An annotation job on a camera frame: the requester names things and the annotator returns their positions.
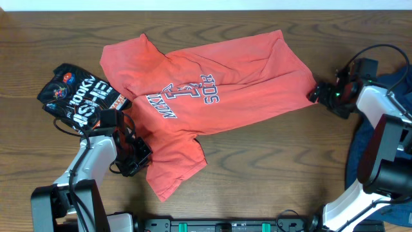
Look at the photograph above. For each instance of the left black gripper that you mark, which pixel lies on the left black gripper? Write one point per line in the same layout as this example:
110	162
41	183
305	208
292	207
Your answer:
146	154

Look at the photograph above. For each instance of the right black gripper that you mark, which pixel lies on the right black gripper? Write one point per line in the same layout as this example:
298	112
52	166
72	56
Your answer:
327	88

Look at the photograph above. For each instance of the orange printed t-shirt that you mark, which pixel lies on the orange printed t-shirt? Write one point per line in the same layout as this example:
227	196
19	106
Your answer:
202	90

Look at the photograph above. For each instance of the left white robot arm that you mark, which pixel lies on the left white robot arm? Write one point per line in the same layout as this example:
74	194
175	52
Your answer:
73	201

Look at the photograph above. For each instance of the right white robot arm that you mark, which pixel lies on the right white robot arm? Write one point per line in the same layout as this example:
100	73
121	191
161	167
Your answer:
339	214

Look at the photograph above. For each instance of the black folded printed shirt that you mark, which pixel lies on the black folded printed shirt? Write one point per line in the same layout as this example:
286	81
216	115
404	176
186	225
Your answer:
78	95

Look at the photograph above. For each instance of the dark blue garment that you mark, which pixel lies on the dark blue garment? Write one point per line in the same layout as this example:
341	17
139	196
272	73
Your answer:
379	161

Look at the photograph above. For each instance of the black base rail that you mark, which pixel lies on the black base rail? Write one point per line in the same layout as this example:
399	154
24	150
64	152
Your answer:
287	221

